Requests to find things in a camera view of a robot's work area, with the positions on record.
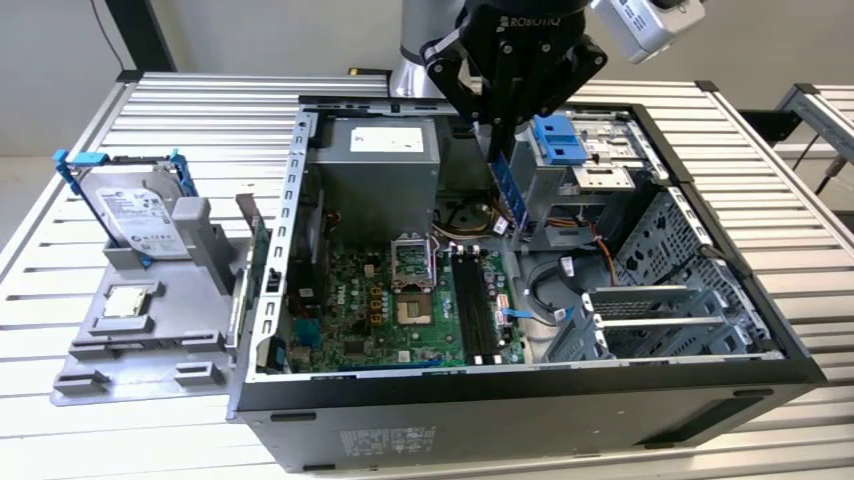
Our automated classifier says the silver hard disk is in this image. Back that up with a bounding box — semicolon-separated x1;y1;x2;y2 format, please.
77;158;194;261

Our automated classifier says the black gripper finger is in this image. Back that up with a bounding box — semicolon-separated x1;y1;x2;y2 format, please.
420;30;512;162
500;35;609;160

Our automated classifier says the blue disk carrier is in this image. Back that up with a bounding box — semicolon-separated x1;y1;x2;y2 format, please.
52;146;201;266

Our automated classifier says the black cable loop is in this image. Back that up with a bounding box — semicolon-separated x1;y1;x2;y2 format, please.
523;262;568;326

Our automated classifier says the blue plastic drive latch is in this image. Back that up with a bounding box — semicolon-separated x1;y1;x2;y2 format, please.
532;113;587;166

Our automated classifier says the black case fan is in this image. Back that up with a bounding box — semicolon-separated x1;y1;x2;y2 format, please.
292;189;328;281

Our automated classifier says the black grey PC case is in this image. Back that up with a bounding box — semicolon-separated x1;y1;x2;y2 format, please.
224;94;828;474

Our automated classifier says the black RAM slot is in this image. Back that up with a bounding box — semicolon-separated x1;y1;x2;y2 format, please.
452;249;480;365
458;249;488;365
466;249;496;365

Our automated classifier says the grey parts rack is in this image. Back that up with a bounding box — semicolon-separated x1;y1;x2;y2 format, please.
49;194;268;407

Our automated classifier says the silver CPU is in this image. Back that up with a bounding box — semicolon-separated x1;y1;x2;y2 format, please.
104;284;154;318

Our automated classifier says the green motherboard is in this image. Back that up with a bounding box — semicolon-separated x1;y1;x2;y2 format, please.
276;242;535;374

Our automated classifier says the black vertical post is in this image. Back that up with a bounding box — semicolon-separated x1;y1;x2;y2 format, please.
118;0;178;74

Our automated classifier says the orange wire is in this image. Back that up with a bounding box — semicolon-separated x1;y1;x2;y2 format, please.
595;237;619;287

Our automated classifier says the graphics card with metal bracket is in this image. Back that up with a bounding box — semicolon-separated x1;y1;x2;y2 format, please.
225;192;276;351

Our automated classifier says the small aluminium slat table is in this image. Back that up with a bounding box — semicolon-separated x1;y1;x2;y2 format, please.
776;82;854;169

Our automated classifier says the blue expansion slot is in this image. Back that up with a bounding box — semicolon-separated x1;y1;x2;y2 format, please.
336;358;445;372

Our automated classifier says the yellow white wire bundle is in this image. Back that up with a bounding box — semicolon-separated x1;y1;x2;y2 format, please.
429;219;515;241

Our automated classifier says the grey metal disk bay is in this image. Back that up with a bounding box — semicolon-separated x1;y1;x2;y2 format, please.
496;113;668;251

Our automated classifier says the pale grey wrist camera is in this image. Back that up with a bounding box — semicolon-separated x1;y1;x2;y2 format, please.
589;0;707;65

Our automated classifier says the CPU socket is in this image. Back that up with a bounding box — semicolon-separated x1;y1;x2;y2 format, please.
392;289;438;326

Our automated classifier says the round dark case speaker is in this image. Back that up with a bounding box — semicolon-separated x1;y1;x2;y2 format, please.
444;202;495;231

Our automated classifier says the grey power supply unit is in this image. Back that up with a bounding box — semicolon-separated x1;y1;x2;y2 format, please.
306;115;441;251

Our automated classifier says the metal socket cover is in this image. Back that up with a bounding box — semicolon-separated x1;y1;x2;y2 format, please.
388;234;438;294

